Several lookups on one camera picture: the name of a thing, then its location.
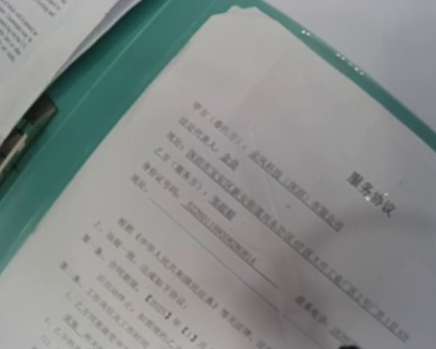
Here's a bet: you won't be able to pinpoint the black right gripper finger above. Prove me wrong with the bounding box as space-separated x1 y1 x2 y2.
339 344 361 349

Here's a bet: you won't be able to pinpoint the paper sheets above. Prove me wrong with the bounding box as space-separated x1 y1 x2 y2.
0 1 436 348

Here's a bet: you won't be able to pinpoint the dark teal folder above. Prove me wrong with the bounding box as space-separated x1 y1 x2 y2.
0 1 436 290

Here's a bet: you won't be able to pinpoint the printed paper sheet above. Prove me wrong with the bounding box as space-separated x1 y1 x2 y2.
271 0 436 131
0 0 137 137

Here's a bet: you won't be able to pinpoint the silver folder spring clip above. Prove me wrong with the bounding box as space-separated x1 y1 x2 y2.
0 94 58 185

